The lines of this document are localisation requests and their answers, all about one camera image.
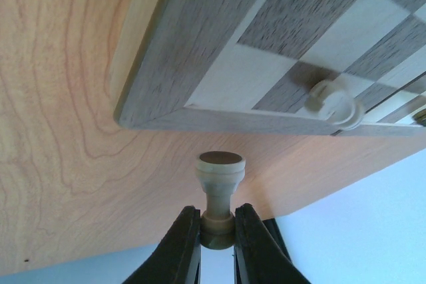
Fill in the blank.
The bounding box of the lying white rook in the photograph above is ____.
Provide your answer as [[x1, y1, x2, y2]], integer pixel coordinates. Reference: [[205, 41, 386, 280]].
[[304, 80, 365, 131]]

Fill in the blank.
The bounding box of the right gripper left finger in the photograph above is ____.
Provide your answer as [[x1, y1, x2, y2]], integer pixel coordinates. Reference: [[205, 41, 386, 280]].
[[124, 206, 201, 284]]

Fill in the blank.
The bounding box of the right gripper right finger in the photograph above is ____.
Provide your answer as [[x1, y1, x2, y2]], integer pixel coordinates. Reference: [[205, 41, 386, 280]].
[[234, 204, 309, 283]]

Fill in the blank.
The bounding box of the wooden folding chess board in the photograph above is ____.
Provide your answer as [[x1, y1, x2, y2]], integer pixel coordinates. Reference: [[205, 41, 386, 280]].
[[111, 0, 425, 136]]

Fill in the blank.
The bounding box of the black aluminium frame rail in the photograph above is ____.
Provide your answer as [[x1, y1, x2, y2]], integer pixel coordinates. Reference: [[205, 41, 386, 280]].
[[263, 218, 292, 263]]

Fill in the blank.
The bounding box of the dark chess pieces row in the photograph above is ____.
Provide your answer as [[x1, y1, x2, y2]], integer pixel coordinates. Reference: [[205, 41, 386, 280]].
[[412, 108, 426, 127]]

